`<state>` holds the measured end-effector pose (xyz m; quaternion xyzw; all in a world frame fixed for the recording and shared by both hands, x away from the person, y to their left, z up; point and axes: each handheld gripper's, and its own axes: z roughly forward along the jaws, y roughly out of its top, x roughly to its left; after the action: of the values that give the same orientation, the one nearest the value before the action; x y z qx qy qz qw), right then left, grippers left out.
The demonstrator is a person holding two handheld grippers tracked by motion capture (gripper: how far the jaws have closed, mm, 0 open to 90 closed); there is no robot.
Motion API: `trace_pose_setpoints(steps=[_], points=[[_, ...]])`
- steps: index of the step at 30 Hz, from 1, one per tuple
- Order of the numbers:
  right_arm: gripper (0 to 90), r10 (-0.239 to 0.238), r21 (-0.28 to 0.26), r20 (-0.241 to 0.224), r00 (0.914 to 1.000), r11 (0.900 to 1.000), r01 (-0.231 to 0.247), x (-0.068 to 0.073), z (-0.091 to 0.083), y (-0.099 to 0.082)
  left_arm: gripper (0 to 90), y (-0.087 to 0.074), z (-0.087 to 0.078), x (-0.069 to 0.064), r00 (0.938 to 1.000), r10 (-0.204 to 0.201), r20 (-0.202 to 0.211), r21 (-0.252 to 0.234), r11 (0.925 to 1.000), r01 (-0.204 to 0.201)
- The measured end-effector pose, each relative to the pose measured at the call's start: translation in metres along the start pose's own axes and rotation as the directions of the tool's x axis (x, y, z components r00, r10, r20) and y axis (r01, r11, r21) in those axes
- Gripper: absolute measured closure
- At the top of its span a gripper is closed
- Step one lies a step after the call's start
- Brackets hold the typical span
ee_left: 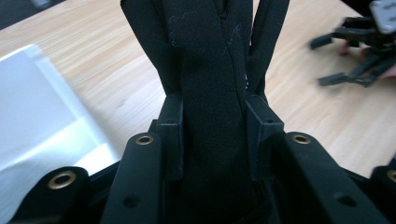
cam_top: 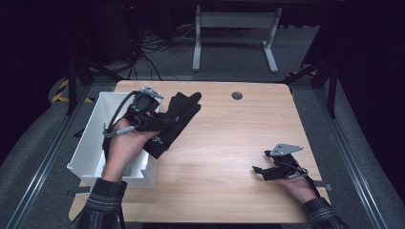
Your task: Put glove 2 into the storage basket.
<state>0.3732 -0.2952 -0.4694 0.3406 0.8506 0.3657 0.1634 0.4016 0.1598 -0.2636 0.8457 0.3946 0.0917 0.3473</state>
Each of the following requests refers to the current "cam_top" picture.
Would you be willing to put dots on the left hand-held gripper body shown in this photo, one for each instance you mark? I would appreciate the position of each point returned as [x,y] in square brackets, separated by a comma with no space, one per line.
[143,109]

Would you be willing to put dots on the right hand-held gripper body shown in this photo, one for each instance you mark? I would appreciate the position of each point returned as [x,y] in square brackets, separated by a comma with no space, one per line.
[283,170]

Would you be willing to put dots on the black glove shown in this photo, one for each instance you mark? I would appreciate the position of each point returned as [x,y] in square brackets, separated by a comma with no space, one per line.
[181,108]

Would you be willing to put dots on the white box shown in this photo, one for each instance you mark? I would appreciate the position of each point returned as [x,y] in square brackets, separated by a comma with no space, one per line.
[90,146]

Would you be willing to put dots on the person's right hand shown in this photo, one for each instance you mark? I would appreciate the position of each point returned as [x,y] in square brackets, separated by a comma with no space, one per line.
[301,189]

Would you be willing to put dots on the person's left hand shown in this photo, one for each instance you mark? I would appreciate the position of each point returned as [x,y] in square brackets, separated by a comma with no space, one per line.
[122,149]

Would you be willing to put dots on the black metal stand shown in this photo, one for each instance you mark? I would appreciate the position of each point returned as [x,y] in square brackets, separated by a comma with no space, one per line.
[332,92]
[72,86]

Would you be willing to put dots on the grey round table grommet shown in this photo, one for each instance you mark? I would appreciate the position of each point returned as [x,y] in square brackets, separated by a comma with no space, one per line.
[237,95]

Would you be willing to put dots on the yellow black hazard tape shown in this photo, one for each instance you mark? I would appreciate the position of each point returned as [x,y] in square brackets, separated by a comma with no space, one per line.
[60,93]

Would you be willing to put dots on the black device with red light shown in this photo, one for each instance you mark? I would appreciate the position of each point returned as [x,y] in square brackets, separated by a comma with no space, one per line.
[130,6]

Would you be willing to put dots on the grey table edge bracket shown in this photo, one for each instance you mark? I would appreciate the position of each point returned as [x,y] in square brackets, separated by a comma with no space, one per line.
[324,185]

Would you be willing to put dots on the aluminium rail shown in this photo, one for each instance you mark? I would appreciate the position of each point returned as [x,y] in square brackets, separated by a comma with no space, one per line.
[41,171]
[350,165]

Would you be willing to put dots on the white desk frame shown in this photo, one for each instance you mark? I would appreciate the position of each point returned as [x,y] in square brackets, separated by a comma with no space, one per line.
[235,19]

